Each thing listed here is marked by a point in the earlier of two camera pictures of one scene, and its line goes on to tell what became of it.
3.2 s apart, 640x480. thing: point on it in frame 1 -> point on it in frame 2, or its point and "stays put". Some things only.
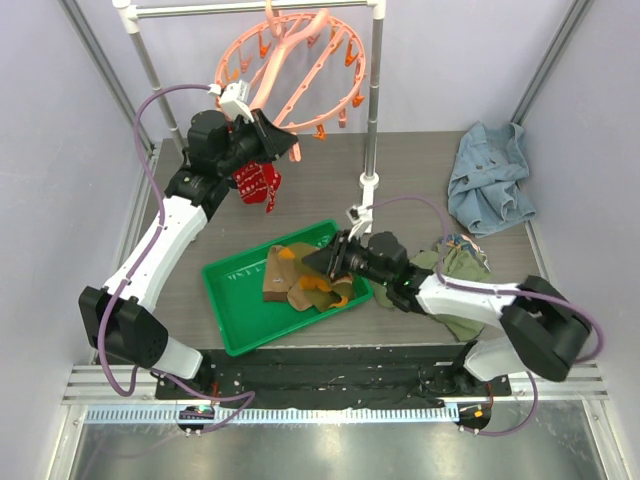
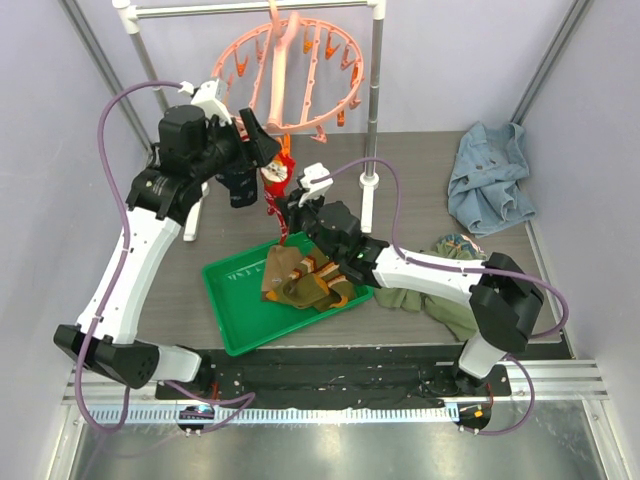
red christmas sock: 256,181 -> 276,178
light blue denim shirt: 486,186 stays put
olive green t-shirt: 455,256 stays put
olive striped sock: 298,250 -> 312,258
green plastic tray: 236,289 stays put
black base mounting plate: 331,377 stays put
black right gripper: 340,257 -> 292,210
